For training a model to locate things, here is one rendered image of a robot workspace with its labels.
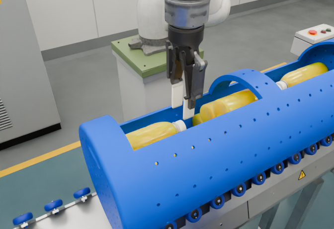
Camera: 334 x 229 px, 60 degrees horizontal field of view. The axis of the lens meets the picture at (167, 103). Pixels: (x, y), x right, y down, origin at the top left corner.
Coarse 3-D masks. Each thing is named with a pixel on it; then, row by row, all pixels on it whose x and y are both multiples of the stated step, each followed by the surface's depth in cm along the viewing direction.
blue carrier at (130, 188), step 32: (288, 64) 103; (224, 96) 94; (256, 96) 71; (288, 96) 71; (320, 96) 75; (96, 128) 59; (128, 128) 79; (192, 128) 61; (224, 128) 63; (256, 128) 66; (288, 128) 70; (320, 128) 77; (96, 160) 59; (128, 160) 54; (160, 160) 56; (192, 160) 59; (224, 160) 62; (256, 160) 67; (96, 192) 76; (128, 192) 53; (160, 192) 56; (192, 192) 60; (224, 192) 69; (128, 224) 54; (160, 224) 59
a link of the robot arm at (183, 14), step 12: (168, 0) 54; (180, 0) 53; (192, 0) 52; (204, 0) 54; (168, 12) 56; (180, 12) 54; (192, 12) 54; (204, 12) 55; (180, 24) 55; (192, 24) 55
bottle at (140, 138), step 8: (144, 128) 72; (152, 128) 72; (160, 128) 72; (168, 128) 73; (176, 128) 75; (128, 136) 70; (136, 136) 70; (144, 136) 70; (152, 136) 71; (160, 136) 71; (168, 136) 72; (136, 144) 69; (144, 144) 69
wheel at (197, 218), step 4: (196, 208) 73; (200, 208) 74; (192, 212) 72; (196, 212) 73; (200, 212) 73; (188, 216) 72; (192, 216) 72; (196, 216) 73; (200, 216) 73; (188, 220) 72; (192, 220) 72; (196, 220) 73
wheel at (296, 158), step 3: (297, 153) 88; (300, 153) 89; (291, 156) 87; (294, 156) 88; (297, 156) 88; (300, 156) 88; (288, 159) 88; (291, 159) 87; (294, 159) 87; (297, 159) 88; (300, 159) 88; (291, 162) 88; (294, 162) 87; (297, 162) 88
